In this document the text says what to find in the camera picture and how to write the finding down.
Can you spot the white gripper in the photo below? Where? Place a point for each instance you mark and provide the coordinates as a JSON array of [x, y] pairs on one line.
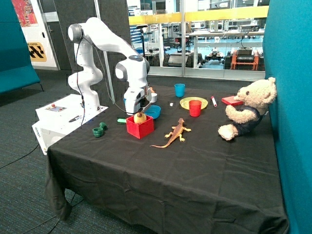
[[137, 100]]

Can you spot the yellow ball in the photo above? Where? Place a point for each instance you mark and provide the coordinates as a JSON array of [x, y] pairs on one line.
[[139, 120]]

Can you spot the blue plastic bowl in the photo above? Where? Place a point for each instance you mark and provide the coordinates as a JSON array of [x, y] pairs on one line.
[[153, 111]]

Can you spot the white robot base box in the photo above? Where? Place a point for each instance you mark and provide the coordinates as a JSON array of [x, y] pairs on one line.
[[60, 118]]

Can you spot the red square pot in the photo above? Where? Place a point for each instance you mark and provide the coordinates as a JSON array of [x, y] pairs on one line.
[[140, 130]]

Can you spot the green threaded pot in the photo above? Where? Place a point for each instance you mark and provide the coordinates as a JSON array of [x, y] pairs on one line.
[[98, 132]]

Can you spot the green highlighter marker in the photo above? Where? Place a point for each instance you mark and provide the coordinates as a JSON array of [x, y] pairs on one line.
[[121, 120]]

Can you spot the white small cup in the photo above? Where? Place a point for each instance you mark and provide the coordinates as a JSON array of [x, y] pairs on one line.
[[153, 97]]

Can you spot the green threaded lid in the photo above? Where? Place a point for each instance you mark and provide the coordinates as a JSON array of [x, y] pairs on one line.
[[103, 126]]

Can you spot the orange toy lizard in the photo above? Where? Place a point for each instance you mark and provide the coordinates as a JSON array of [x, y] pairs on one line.
[[176, 133]]

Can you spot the yellow plastic plate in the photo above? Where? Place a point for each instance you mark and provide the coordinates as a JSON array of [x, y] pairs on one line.
[[184, 103]]

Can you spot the blue cup far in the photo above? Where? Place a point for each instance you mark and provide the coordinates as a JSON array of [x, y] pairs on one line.
[[179, 89]]

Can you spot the red plastic cup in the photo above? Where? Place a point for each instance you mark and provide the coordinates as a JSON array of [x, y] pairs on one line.
[[195, 108]]

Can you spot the black tablecloth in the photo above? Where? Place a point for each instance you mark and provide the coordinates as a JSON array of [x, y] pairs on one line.
[[203, 185]]

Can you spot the red white marker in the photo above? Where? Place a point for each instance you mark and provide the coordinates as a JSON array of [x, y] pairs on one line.
[[214, 101]]

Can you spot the red flat block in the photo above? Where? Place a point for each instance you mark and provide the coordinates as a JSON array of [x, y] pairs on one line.
[[230, 101]]

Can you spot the beige teddy bear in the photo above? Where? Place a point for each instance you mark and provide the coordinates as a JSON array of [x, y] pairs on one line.
[[256, 98]]

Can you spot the yellow black sign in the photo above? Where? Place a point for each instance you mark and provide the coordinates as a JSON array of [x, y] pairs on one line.
[[37, 52]]

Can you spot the teal sofa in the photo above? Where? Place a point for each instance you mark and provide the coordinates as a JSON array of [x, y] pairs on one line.
[[16, 70]]

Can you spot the red wall poster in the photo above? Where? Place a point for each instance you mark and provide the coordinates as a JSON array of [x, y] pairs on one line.
[[25, 13]]

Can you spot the teal partition wall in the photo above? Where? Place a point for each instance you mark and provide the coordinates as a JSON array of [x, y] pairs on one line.
[[287, 48]]

